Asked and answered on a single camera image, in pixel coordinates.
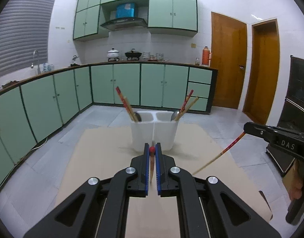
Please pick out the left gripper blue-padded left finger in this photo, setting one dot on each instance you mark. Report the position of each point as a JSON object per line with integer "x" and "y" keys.
{"x": 98, "y": 208}

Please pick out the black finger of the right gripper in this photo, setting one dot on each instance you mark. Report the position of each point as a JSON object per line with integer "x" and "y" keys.
{"x": 261, "y": 131}

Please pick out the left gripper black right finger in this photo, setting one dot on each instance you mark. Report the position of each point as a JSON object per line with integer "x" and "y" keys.
{"x": 207, "y": 207}

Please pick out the red-handled chopstick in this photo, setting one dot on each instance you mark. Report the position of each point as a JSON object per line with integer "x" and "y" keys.
{"x": 152, "y": 152}

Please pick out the plain bamboo chopstick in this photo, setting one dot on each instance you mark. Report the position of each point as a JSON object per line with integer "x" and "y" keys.
{"x": 186, "y": 109}

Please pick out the black chopstick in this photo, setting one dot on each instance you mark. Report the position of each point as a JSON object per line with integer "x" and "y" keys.
{"x": 119, "y": 94}

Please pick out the green lower kitchen cabinets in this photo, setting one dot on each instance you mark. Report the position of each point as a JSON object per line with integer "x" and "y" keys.
{"x": 32, "y": 110}

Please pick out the person's right hand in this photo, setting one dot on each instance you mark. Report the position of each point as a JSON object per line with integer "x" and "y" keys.
{"x": 293, "y": 182}

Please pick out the wooden door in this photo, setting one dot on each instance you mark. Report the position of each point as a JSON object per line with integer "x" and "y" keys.
{"x": 264, "y": 71}
{"x": 229, "y": 54}

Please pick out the white twin utensil holder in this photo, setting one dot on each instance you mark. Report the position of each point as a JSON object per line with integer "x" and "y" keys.
{"x": 153, "y": 127}

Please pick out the orange thermos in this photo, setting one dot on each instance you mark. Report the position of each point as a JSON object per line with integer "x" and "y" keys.
{"x": 206, "y": 56}

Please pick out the small glass jar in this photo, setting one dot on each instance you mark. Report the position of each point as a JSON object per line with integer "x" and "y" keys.
{"x": 197, "y": 62}

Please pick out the black wok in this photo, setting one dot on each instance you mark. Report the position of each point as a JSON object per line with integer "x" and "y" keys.
{"x": 133, "y": 55}

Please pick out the white cooking pot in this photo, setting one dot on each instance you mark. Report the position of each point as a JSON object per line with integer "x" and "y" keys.
{"x": 113, "y": 55}

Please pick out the chrome sink faucet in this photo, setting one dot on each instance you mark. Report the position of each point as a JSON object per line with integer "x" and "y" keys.
{"x": 36, "y": 61}

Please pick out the black range hood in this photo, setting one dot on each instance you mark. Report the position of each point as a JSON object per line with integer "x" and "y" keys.
{"x": 124, "y": 23}

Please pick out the blue box on hood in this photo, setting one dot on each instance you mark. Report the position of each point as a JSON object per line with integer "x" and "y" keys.
{"x": 126, "y": 10}

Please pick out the grey window blind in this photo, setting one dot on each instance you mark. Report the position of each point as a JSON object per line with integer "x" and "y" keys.
{"x": 24, "y": 27}

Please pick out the green upper wall cabinets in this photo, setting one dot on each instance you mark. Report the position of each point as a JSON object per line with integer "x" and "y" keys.
{"x": 171, "y": 17}

